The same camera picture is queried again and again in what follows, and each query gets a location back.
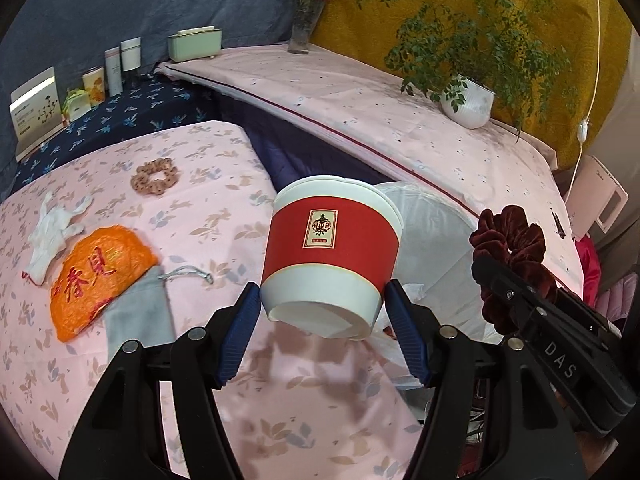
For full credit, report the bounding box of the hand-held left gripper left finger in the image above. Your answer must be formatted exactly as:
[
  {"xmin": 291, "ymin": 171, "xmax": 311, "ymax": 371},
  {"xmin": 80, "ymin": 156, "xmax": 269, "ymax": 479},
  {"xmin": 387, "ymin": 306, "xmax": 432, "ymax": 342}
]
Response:
[{"xmin": 59, "ymin": 282, "xmax": 263, "ymax": 480}]

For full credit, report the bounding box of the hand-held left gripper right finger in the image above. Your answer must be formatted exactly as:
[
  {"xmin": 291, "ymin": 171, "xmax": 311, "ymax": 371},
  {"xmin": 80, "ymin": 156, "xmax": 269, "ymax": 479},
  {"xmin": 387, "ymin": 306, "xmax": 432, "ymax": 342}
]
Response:
[{"xmin": 382, "ymin": 279, "xmax": 587, "ymax": 480}]

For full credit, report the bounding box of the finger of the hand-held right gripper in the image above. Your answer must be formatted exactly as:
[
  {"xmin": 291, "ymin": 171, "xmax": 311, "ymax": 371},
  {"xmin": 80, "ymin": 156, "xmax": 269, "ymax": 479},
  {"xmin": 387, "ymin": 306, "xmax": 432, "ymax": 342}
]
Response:
[{"xmin": 471, "ymin": 254, "xmax": 552, "ymax": 342}]

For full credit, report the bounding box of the burgundy velvet scrunchie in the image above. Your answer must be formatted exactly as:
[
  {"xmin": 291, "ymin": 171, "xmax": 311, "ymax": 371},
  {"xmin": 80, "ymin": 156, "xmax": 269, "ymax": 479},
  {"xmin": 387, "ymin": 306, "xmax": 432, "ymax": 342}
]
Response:
[{"xmin": 470, "ymin": 205, "xmax": 559, "ymax": 334}]

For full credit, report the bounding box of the white translucent trash bag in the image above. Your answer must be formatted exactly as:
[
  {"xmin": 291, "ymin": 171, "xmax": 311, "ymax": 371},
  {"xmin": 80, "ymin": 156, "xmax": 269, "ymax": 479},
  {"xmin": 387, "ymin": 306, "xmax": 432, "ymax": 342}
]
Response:
[{"xmin": 372, "ymin": 181, "xmax": 490, "ymax": 347}]

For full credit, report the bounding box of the red and white paper cup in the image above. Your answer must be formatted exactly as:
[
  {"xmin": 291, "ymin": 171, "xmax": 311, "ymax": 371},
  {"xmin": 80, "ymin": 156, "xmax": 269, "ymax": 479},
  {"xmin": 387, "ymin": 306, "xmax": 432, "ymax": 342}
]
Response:
[{"xmin": 261, "ymin": 175, "xmax": 404, "ymax": 342}]

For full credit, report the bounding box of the pink rabbit-print cloth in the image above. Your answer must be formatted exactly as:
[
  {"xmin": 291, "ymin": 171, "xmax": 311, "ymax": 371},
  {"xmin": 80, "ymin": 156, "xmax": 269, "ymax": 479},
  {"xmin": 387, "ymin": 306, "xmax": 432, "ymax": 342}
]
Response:
[{"xmin": 0, "ymin": 120, "xmax": 428, "ymax": 480}]

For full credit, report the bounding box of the pink and white appliance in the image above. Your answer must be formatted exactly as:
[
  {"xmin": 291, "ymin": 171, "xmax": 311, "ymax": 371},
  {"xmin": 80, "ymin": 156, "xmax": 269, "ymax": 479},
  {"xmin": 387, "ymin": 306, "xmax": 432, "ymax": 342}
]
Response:
[{"xmin": 565, "ymin": 155, "xmax": 629, "ymax": 242}]

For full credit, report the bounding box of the orange plastic bag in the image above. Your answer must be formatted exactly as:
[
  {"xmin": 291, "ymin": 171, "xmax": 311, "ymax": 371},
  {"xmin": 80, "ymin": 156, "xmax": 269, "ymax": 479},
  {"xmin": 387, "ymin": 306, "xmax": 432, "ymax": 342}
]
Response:
[{"xmin": 50, "ymin": 226, "xmax": 160, "ymax": 344}]

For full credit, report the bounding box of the beige scrunchie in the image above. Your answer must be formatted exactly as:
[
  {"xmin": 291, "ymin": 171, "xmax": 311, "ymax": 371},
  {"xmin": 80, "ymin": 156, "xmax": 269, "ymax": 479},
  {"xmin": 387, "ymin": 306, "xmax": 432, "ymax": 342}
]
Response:
[{"xmin": 130, "ymin": 158, "xmax": 187, "ymax": 194}]

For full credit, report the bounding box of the green plant in white pot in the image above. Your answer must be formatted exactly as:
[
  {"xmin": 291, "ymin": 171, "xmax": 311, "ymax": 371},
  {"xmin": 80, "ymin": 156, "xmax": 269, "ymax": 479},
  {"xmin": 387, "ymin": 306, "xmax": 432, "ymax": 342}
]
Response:
[{"xmin": 355, "ymin": 0, "xmax": 577, "ymax": 132}]

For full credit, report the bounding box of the dark purple quilted cloth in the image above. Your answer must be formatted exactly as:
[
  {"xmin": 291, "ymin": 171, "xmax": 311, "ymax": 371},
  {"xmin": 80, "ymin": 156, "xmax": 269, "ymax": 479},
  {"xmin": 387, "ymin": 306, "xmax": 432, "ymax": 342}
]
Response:
[{"xmin": 251, "ymin": 99, "xmax": 403, "ymax": 192}]

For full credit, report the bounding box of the white disposable glove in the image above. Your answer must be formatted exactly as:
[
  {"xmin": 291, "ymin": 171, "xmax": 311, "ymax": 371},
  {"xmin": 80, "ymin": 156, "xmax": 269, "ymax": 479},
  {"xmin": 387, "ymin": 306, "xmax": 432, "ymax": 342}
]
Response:
[{"xmin": 26, "ymin": 191, "xmax": 95, "ymax": 282}]

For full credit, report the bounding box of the pink cloth with red stripe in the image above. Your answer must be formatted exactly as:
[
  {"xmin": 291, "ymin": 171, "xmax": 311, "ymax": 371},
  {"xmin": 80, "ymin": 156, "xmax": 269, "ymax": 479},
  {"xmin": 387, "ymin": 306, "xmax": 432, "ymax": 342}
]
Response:
[{"xmin": 155, "ymin": 44, "xmax": 585, "ymax": 303}]

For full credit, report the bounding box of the navy floral cloth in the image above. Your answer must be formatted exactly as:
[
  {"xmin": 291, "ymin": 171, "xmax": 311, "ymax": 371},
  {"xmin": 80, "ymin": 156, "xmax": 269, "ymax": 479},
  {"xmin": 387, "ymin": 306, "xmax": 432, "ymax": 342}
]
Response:
[{"xmin": 12, "ymin": 72, "xmax": 222, "ymax": 192}]

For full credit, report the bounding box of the small green box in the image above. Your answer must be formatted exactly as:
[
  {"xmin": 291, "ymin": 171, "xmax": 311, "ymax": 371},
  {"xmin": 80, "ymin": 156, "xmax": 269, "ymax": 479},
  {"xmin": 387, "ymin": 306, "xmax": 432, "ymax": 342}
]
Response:
[{"xmin": 62, "ymin": 88, "xmax": 92, "ymax": 122}]

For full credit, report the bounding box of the yellow printed can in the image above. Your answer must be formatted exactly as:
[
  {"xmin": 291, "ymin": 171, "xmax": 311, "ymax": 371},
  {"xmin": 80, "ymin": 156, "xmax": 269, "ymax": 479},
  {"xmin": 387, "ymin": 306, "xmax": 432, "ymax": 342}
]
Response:
[{"xmin": 82, "ymin": 68, "xmax": 107, "ymax": 107}]

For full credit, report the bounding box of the yellow backdrop cloth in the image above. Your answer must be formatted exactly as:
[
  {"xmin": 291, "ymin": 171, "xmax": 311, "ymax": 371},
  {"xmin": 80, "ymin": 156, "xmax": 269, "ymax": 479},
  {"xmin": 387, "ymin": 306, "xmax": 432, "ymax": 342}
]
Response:
[{"xmin": 309, "ymin": 0, "xmax": 637, "ymax": 172}]

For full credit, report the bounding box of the white tube bottle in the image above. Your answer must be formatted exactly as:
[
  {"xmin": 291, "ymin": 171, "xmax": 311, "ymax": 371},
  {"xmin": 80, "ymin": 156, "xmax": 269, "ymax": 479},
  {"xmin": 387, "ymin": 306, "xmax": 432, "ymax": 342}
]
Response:
[{"xmin": 103, "ymin": 47, "xmax": 124, "ymax": 97}]

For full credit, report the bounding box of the green tissue box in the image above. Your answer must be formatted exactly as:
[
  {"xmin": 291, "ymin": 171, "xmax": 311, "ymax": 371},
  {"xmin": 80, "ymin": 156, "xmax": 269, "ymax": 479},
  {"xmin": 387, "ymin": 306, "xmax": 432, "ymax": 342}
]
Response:
[{"xmin": 167, "ymin": 25, "xmax": 224, "ymax": 63}]

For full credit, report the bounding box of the white jar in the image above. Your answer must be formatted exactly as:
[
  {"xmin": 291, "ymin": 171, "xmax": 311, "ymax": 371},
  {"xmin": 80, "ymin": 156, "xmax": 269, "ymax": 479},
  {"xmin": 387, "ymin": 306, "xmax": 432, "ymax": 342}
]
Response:
[{"xmin": 120, "ymin": 37, "xmax": 143, "ymax": 74}]

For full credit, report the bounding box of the white folded display card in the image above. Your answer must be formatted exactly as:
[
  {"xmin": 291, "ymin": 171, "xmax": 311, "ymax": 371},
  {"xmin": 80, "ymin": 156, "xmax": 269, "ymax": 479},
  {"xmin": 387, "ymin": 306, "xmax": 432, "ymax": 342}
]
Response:
[{"xmin": 10, "ymin": 66, "xmax": 64, "ymax": 157}]

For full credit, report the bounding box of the glass vase with pink flowers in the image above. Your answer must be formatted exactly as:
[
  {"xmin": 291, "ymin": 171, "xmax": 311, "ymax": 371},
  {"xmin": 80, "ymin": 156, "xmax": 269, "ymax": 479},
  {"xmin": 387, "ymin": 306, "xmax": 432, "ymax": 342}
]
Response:
[{"xmin": 281, "ymin": 0, "xmax": 341, "ymax": 55}]

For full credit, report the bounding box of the grey drawstring pouch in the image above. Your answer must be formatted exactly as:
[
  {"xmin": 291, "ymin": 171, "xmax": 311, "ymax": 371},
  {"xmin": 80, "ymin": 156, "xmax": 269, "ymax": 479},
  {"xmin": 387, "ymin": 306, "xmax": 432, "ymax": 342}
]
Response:
[{"xmin": 104, "ymin": 264, "xmax": 214, "ymax": 363}]

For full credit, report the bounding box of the white cable with switch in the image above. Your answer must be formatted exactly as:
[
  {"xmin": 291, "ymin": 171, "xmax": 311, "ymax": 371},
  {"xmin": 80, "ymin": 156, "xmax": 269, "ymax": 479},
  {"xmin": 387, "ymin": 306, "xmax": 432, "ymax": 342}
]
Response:
[{"xmin": 569, "ymin": 0, "xmax": 604, "ymax": 202}]

